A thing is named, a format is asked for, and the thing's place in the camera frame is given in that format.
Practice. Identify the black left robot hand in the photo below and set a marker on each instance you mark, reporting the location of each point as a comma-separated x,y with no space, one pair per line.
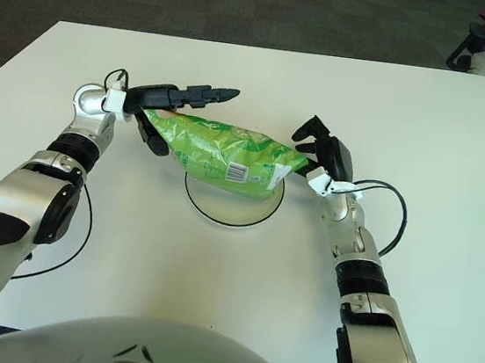
155,95

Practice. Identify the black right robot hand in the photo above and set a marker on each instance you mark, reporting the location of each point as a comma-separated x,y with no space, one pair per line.
338,158

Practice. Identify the green potato chips bag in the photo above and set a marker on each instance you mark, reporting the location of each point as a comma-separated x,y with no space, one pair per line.
211,151

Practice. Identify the white plate with black rim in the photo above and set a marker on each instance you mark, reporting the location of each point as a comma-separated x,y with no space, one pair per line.
230,211

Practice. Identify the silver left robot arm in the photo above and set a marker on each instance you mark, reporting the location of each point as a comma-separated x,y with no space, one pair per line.
33,191

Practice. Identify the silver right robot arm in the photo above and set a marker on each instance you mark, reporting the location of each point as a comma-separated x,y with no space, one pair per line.
383,336

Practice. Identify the black office chair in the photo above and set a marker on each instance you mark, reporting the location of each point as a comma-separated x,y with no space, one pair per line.
457,50

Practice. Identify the silver robot torso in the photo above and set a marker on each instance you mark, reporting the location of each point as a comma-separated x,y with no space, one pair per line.
71,346

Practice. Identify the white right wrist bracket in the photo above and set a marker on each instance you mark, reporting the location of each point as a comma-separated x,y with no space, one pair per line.
320,182

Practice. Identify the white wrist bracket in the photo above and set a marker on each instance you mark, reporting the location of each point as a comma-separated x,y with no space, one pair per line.
113,99
320,182

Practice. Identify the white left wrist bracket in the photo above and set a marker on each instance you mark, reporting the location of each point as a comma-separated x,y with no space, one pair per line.
113,99

